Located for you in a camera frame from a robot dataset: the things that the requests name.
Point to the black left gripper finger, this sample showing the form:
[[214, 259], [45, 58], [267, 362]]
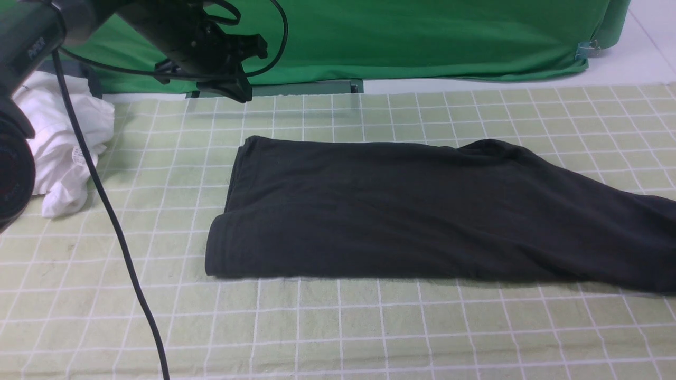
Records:
[[239, 90]]

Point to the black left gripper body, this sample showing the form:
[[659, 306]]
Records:
[[190, 35]]

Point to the dark gray long-sleeve top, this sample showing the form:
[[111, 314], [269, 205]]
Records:
[[488, 211]]

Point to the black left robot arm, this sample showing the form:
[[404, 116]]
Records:
[[31, 32]]

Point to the green backdrop cloth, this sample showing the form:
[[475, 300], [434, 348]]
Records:
[[495, 41]]

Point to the gray-green metal bar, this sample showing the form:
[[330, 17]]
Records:
[[343, 86]]

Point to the white crumpled cloth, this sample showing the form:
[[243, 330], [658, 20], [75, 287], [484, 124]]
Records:
[[61, 170]]

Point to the green checkered table mat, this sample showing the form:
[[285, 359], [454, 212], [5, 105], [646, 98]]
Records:
[[167, 171]]

